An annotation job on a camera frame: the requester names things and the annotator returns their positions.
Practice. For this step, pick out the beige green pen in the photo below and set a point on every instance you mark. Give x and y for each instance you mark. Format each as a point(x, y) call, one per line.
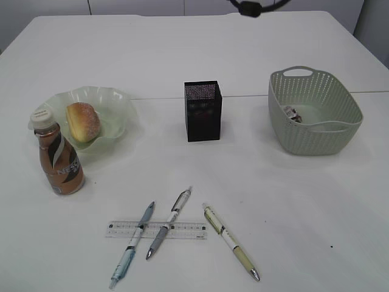
point(239, 253)

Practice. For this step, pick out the clear plastic ruler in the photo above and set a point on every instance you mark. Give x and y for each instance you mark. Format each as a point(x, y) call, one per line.
point(177, 230)

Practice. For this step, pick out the pink white paper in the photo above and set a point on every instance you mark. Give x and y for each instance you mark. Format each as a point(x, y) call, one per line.
point(292, 114)

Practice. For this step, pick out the sugared bread roll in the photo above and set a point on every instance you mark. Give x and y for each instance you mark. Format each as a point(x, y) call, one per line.
point(83, 121)

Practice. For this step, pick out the brown coffee bottle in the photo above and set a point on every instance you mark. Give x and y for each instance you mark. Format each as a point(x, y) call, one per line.
point(58, 158)

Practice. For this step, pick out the black mesh pen holder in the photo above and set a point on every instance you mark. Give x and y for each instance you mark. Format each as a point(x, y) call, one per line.
point(203, 105)

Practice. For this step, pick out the grey white pen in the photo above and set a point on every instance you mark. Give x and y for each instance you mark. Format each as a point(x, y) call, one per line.
point(163, 231)

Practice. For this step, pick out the pale green glass plate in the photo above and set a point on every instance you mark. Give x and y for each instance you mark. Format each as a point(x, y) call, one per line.
point(113, 107)

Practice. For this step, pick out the light blue pen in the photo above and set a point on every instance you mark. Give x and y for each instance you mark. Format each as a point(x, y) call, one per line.
point(128, 255)

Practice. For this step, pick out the green woven plastic basket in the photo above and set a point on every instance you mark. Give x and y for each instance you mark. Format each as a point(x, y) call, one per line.
point(330, 115)

